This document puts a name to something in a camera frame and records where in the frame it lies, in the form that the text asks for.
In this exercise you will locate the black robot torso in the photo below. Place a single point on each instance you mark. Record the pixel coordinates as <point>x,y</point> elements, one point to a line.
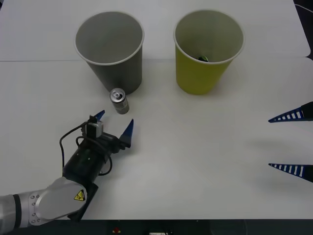
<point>195,227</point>

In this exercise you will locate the silver grey drink can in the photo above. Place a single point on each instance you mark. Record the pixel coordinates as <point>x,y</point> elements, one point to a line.
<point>120,104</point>

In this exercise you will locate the black can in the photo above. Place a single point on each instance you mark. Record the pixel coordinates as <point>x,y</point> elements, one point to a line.
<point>203,58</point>

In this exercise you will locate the yellow-green plastic waste bin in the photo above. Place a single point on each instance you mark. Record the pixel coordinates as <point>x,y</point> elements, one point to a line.
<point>195,76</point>

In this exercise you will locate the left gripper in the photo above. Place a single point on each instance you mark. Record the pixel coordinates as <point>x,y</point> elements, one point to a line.
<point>110,143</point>

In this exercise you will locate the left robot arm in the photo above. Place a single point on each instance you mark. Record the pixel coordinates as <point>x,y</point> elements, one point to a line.
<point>61,195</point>

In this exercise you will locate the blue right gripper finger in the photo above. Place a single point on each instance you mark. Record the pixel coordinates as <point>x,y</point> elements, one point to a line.
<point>307,172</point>
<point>306,111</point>

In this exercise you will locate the grey plastic waste bin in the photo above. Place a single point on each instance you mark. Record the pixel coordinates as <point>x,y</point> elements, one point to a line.
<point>110,36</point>

